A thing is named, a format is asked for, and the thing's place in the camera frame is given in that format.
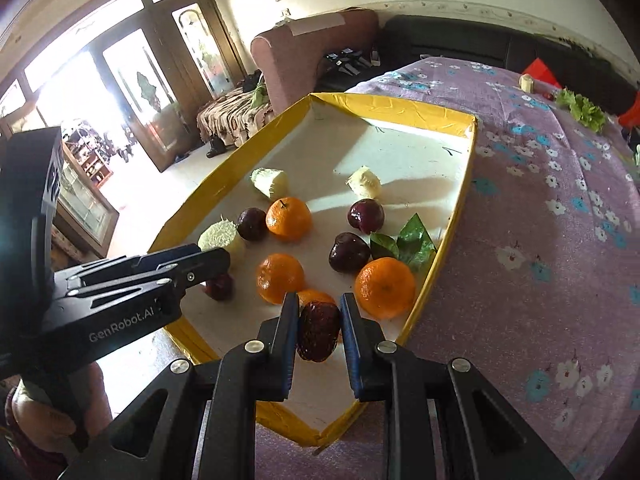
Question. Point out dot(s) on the pink armchair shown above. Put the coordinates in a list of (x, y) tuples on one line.
[(290, 55)]

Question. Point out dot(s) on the red paper box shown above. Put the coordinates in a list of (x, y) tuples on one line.
[(539, 70)]

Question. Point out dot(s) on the yellow white tray box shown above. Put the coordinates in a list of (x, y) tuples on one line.
[(422, 153)]

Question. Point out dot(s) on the red jujube date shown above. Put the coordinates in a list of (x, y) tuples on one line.
[(318, 328)]

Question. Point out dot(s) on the green lettuce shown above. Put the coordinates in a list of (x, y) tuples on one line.
[(582, 109)]

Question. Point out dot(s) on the person left hand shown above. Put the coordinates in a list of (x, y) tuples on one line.
[(49, 429)]

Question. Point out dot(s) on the purple floral tablecloth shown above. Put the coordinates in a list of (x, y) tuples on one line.
[(540, 289)]

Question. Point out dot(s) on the small sugarcane piece far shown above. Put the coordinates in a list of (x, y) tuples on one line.
[(526, 83)]

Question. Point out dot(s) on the patterned blanket seat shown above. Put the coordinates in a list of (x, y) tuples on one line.
[(232, 119)]

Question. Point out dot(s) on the mandarin orange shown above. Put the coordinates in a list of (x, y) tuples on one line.
[(289, 219), (277, 275), (314, 296)]

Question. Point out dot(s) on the orange with green leaf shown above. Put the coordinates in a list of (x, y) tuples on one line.
[(388, 284)]

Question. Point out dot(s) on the red plastic bag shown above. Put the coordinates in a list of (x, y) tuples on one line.
[(631, 118)]

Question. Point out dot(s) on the black sofa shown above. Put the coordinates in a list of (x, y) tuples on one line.
[(406, 39)]

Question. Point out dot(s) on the dark red plum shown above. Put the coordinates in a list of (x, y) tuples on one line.
[(349, 254), (220, 288), (366, 215), (251, 224)]

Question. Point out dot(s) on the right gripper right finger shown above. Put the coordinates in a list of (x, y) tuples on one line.
[(441, 419)]

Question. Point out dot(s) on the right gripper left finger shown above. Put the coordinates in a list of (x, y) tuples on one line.
[(199, 422)]

